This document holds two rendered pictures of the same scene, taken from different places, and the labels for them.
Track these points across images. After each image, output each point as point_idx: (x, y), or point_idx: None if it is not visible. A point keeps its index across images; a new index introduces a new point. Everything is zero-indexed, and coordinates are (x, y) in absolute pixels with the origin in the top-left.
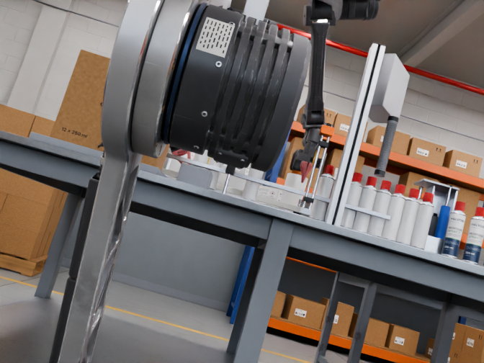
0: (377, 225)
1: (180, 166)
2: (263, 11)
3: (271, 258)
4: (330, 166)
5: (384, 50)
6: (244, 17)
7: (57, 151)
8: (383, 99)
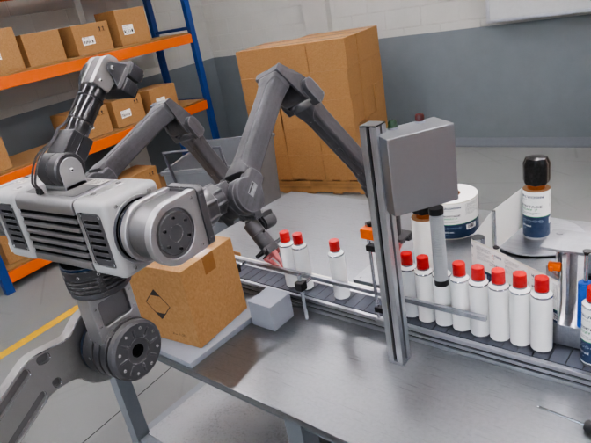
0: (475, 324)
1: (248, 304)
2: (98, 336)
3: (294, 439)
4: (403, 256)
5: (375, 133)
6: (91, 346)
7: None
8: (393, 207)
